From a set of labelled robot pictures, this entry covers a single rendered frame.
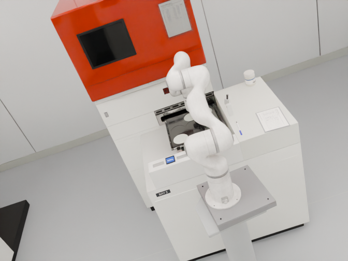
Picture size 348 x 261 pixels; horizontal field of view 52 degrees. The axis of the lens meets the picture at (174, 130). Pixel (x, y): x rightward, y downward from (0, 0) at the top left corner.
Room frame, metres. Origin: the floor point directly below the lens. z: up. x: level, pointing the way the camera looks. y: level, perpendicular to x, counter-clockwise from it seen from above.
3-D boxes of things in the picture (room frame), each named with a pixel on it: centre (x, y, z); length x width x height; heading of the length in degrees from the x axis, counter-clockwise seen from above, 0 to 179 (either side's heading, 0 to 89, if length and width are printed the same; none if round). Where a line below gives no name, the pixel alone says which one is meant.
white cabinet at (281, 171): (1.89, -0.21, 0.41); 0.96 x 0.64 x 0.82; 87
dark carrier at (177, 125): (2.00, -0.14, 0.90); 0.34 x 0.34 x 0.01; 87
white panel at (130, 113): (2.23, 0.04, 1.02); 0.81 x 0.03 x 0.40; 87
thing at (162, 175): (1.64, -0.05, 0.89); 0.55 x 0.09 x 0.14; 87
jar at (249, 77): (2.13, -0.62, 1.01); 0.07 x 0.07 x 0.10
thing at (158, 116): (2.21, -0.13, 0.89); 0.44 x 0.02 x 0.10; 87
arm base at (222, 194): (1.33, -0.13, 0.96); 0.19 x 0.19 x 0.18
